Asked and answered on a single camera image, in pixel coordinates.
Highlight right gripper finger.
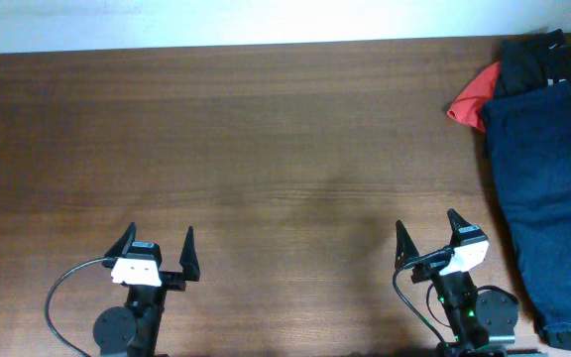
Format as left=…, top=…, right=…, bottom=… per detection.
left=447, top=208, right=473, bottom=233
left=395, top=220, right=419, bottom=271

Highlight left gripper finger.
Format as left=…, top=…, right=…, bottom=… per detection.
left=178, top=226, right=200, bottom=282
left=104, top=222, right=137, bottom=259

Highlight navy blue shorts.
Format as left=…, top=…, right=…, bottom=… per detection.
left=483, top=82, right=571, bottom=350

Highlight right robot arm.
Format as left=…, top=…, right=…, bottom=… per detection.
left=392, top=208, right=519, bottom=356

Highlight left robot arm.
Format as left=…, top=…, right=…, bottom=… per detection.
left=92, top=222, right=200, bottom=357

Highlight red cloth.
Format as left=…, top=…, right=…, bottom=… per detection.
left=446, top=61, right=501, bottom=133

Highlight black striped sports garment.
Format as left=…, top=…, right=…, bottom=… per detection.
left=494, top=30, right=571, bottom=98

